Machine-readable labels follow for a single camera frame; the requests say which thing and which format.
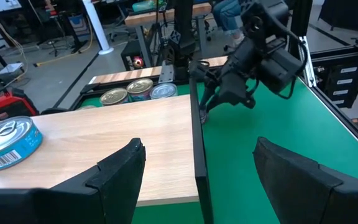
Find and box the striped wooden board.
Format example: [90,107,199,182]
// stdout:
[88,55,229,85]

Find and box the black frame wooden shelf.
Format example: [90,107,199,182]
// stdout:
[0,77,214,224]

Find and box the red black case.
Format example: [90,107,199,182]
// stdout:
[0,88,39,131]

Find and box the blue crate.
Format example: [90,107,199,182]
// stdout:
[68,14,88,34]

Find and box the aluminium frame post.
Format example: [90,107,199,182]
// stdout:
[299,35,317,88]

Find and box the white pillar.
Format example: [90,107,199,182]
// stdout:
[82,0,114,55]

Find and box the person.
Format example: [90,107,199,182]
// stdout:
[212,0,245,47]

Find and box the black computer case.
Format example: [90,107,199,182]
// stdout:
[121,40,152,71]

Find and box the black table edge rail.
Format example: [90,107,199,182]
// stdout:
[308,83,358,158]

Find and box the white green label tuna can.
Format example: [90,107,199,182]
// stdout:
[150,82,178,100]

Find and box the black labelled drawer cabinet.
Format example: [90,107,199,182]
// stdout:
[311,58,358,109]

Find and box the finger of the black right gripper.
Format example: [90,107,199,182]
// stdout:
[191,61,220,124]
[206,74,256,113]

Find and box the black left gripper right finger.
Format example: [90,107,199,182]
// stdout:
[253,136,358,224]

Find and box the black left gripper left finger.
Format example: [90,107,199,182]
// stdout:
[0,138,147,224]

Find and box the teal barcode tuna can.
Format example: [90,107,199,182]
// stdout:
[0,115,44,171]

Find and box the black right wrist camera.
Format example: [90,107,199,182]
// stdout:
[258,46,304,94]

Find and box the white flat box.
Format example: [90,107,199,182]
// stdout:
[0,62,24,75]

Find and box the wooden workbench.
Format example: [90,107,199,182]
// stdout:
[124,2,213,68]

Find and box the yellow floor cable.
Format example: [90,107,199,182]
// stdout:
[32,18,94,68]

